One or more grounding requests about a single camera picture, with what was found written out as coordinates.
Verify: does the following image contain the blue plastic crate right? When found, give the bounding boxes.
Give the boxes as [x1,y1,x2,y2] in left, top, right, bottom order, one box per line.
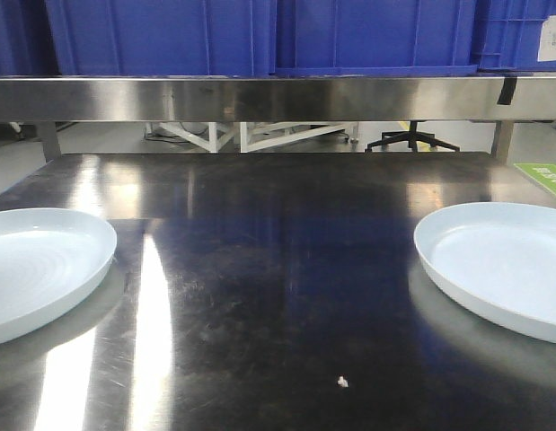
[276,1,556,76]

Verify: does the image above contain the white paper label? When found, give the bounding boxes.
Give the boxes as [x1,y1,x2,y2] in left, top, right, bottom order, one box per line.
[537,15,556,62]

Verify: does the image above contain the steel shelf post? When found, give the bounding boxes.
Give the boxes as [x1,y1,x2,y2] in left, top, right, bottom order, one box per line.
[491,120,515,163]
[36,122,62,163]

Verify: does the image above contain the steel shelf post right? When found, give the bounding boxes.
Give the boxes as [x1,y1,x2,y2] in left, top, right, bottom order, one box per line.
[491,120,515,163]

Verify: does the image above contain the blue plastic crate left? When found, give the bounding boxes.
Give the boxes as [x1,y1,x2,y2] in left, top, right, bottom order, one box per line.
[0,1,277,76]

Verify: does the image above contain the blue plastic crate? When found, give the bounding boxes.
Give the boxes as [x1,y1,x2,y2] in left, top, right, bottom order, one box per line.
[0,1,277,76]
[276,1,556,76]

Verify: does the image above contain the steel shelf post left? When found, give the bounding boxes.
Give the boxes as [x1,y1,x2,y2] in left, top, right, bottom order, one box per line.
[36,122,62,163]

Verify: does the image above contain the small white crumb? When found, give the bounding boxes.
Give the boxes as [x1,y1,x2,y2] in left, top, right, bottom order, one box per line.
[337,376,349,388]

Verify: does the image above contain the white metal frame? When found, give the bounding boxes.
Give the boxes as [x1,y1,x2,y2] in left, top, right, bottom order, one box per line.
[145,121,359,154]

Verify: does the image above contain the light blue plate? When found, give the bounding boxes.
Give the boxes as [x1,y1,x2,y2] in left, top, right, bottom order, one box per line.
[0,207,118,344]
[413,202,556,344]

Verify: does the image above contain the black office chair base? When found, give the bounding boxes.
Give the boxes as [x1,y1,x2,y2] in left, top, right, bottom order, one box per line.
[365,120,461,153]

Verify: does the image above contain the stainless steel shelf rail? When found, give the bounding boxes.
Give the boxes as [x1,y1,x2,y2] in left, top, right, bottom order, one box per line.
[0,73,556,122]

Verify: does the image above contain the green floor sign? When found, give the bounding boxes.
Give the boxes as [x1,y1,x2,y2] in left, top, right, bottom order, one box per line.
[514,163,556,197]

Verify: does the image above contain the black tape strip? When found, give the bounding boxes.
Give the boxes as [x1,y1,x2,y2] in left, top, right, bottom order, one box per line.
[497,76,518,106]

